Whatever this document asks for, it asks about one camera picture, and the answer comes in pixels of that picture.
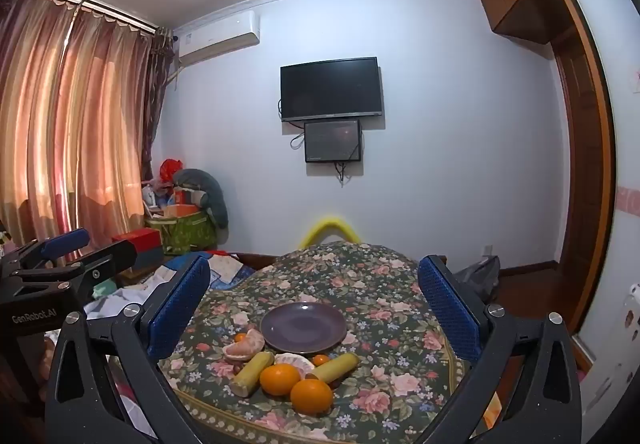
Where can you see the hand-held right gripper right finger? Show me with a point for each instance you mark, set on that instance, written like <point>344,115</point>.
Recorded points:
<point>450,304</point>

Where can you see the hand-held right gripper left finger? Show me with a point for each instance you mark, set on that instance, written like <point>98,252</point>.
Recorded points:
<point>177,309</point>

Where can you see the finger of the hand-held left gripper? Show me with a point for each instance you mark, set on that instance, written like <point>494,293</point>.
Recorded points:
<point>65,243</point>
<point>107,258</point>

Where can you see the peeled pomelo segment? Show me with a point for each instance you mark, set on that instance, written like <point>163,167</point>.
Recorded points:
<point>292,360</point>
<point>245,349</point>

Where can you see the yellow-green sugarcane piece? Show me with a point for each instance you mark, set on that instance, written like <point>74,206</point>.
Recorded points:
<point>337,366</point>
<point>250,371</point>

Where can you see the large orange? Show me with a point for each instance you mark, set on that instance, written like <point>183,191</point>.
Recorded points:
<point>280,380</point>
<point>311,396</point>

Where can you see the purple plate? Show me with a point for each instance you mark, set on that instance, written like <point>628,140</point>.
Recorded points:
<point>302,326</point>

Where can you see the red box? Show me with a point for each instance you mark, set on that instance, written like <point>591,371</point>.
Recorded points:
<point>137,241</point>

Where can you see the white cloth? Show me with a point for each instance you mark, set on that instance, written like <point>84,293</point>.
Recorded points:
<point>125,296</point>

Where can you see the grey bag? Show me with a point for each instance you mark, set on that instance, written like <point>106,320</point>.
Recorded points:
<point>480,274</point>

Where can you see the dark blue box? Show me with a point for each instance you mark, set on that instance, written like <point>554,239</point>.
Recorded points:
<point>150,258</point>

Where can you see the blue patchwork quilt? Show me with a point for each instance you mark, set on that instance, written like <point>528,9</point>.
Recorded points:
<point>225,269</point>

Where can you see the small tangerine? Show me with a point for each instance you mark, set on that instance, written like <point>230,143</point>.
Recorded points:
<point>241,338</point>
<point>320,360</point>

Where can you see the green storage box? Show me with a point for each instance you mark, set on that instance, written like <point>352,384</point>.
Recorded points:
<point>190,231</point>

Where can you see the red date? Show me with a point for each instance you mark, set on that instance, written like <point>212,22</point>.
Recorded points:
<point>238,366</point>

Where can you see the orange cardboard box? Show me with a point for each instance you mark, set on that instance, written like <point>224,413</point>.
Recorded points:
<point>180,210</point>

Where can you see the floral blanket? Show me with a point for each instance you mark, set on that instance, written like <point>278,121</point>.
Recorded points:
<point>350,274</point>

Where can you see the red decoration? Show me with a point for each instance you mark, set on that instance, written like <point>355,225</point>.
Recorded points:
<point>170,169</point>

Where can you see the pink sheer curtain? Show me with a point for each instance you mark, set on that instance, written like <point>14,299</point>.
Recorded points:
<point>75,124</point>

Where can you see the grey plush toy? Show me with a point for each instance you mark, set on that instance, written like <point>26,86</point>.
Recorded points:
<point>210,189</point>

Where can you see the patterned brown curtain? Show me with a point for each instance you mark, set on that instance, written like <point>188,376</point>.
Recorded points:
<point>156,99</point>

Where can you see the small black monitor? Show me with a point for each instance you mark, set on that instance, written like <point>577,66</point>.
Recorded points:
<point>332,141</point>

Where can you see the wooden door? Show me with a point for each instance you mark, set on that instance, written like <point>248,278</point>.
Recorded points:
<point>585,149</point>

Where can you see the white wardrobe door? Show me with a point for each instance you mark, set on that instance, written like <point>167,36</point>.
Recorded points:
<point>622,174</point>

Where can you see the white air conditioner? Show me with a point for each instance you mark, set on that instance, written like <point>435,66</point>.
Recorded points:
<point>220,36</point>

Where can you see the black wall television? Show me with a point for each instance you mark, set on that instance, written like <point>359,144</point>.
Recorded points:
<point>330,89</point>

